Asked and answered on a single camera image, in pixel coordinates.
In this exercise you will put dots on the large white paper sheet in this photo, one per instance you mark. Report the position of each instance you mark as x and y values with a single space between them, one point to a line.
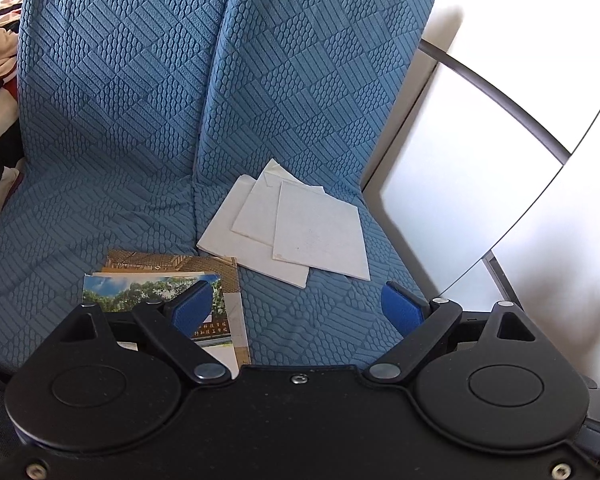
230 245

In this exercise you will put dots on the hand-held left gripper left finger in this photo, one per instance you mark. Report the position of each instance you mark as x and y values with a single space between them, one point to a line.
190 310

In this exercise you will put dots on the photo brochure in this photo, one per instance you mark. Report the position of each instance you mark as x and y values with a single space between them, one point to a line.
130 290

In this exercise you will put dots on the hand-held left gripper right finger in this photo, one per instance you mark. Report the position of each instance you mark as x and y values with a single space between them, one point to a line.
402 310

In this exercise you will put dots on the large beige illustrated book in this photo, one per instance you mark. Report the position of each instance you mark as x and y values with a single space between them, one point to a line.
230 270

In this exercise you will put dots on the blue textured sofa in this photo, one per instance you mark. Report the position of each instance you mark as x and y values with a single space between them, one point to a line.
130 110

